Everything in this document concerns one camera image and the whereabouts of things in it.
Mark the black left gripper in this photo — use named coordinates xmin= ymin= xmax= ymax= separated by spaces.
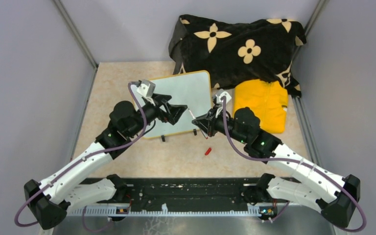
xmin=128 ymin=93 xmax=187 ymax=137

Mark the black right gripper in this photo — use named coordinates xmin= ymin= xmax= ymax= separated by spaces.
xmin=193 ymin=104 xmax=249 ymax=144

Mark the red capped marker pen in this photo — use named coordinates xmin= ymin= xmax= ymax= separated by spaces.
xmin=188 ymin=109 xmax=208 ymax=140

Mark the whiteboard with yellow rim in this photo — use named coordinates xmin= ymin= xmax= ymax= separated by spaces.
xmin=143 ymin=70 xmax=213 ymax=139

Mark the red marker cap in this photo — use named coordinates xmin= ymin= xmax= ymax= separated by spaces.
xmin=205 ymin=147 xmax=212 ymax=156

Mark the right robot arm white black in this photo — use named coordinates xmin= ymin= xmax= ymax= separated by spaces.
xmin=192 ymin=106 xmax=361 ymax=231

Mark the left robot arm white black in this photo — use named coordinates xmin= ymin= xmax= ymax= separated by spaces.
xmin=24 ymin=94 xmax=188 ymax=230

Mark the folded yellow garment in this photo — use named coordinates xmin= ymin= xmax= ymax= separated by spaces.
xmin=233 ymin=79 xmax=288 ymax=134

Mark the black blanket with beige flowers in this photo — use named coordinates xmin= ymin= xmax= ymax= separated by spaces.
xmin=168 ymin=14 xmax=306 ymax=97

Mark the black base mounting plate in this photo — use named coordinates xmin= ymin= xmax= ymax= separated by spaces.
xmin=87 ymin=176 xmax=323 ymax=213

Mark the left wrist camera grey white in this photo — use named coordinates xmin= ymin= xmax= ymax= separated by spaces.
xmin=137 ymin=80 xmax=156 ymax=99

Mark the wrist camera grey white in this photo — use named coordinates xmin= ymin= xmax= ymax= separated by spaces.
xmin=212 ymin=89 xmax=232 ymax=107
xmin=137 ymin=80 xmax=156 ymax=99

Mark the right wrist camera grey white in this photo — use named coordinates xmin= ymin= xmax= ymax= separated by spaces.
xmin=212 ymin=89 xmax=232 ymax=107

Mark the aluminium frame rail front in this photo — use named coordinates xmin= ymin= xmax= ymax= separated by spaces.
xmin=47 ymin=183 xmax=342 ymax=218

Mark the aluminium side rail right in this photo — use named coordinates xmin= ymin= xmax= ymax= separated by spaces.
xmin=292 ymin=97 xmax=323 ymax=166

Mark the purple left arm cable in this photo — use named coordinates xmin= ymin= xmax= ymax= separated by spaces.
xmin=14 ymin=82 xmax=148 ymax=228

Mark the aluminium corner post left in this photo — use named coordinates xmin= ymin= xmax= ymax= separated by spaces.
xmin=51 ymin=0 xmax=98 ymax=70

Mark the aluminium corner post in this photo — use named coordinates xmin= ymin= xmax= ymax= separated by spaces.
xmin=51 ymin=0 xmax=98 ymax=70
xmin=293 ymin=0 xmax=326 ymax=59

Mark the aluminium corner post right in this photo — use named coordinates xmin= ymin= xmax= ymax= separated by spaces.
xmin=293 ymin=0 xmax=326 ymax=59

